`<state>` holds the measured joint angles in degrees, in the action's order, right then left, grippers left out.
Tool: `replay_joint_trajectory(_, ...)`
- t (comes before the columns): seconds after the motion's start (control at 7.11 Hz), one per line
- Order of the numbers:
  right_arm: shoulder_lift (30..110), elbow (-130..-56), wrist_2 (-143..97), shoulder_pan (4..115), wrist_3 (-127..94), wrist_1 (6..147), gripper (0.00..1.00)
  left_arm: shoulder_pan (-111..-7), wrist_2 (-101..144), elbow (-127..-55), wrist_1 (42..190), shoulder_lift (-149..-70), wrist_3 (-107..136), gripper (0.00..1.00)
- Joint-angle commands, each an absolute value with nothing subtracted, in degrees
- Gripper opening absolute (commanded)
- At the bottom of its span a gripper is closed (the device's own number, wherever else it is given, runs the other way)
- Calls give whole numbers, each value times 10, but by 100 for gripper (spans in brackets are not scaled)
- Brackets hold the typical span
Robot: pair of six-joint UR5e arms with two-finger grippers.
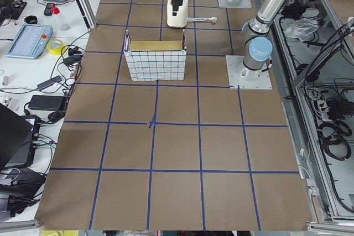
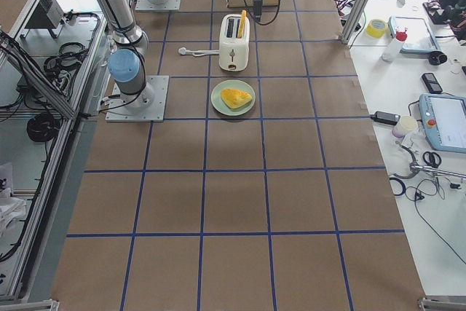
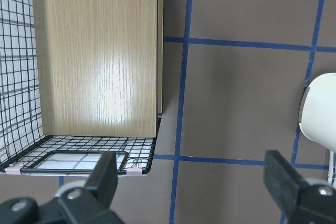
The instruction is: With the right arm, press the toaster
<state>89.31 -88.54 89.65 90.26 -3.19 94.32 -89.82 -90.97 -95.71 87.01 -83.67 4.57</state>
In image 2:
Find white toaster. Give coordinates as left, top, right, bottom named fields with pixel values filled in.
left=218, top=14, right=250, bottom=71

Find bread slice in toaster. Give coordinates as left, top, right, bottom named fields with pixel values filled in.
left=237, top=9, right=247, bottom=39

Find triangular golden pastry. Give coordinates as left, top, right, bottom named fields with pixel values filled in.
left=220, top=88, right=253, bottom=109

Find green plate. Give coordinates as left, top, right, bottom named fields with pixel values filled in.
left=210, top=79, right=256, bottom=117

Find yellow tape roll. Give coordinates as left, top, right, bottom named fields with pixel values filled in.
left=366, top=19, right=388, bottom=38

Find white bottle red cap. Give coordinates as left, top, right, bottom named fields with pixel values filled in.
left=381, top=29, right=407, bottom=63

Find blue teach pendant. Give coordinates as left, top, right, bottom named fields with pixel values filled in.
left=419, top=94, right=465, bottom=154
left=388, top=16, right=441, bottom=54

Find black power adapter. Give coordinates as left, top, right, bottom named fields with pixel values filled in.
left=370, top=111, right=400, bottom=126

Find white paper cup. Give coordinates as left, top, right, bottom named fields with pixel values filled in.
left=392, top=115, right=419, bottom=138

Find black phone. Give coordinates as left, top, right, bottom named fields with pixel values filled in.
left=422, top=73, right=443, bottom=94

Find blue tape roll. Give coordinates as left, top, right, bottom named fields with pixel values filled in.
left=389, top=176, right=406, bottom=197

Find black scissors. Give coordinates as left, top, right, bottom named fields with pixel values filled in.
left=422, top=151, right=442, bottom=168

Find white toaster power cord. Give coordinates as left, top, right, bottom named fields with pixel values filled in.
left=178, top=47, right=221, bottom=58

